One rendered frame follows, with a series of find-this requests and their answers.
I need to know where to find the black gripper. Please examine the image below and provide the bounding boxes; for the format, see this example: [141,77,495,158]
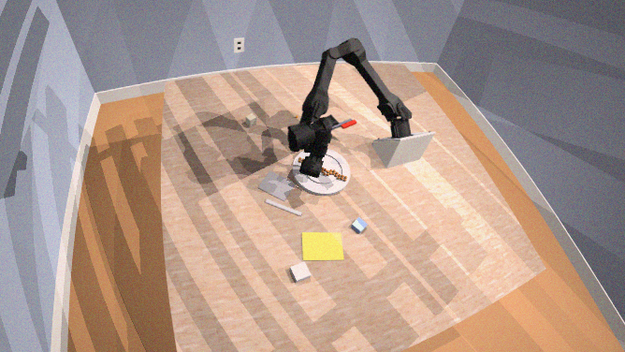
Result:
[299,133,332,178]

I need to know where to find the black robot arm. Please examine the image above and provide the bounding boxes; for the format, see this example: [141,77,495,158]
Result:
[287,37,413,153]

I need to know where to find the yellow flat square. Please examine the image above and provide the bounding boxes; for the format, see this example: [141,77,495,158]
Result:
[302,232,344,260]

